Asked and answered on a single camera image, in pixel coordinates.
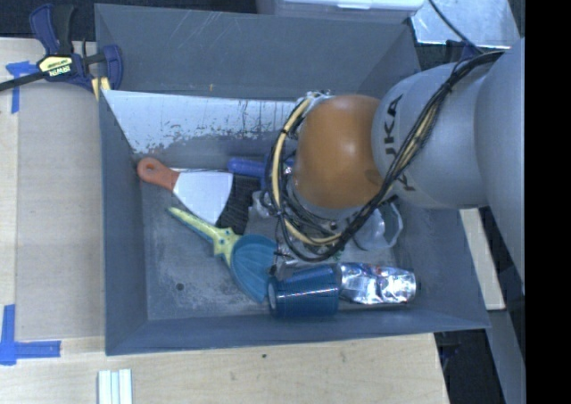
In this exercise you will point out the blue ribbed cup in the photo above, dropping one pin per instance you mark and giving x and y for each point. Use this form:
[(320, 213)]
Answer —
[(303, 293)]

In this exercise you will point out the crumpled silver foil packet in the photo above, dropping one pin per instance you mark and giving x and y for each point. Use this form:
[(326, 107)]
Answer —
[(379, 284)]

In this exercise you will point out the pale wood board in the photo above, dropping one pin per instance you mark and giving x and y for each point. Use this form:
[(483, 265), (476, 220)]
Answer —
[(58, 215)]

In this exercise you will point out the grey metal bin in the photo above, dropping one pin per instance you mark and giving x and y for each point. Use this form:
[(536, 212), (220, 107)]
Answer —
[(187, 268)]

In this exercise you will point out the yellow and blue toy paddle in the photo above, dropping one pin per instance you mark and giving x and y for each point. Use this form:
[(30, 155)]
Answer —
[(250, 266)]

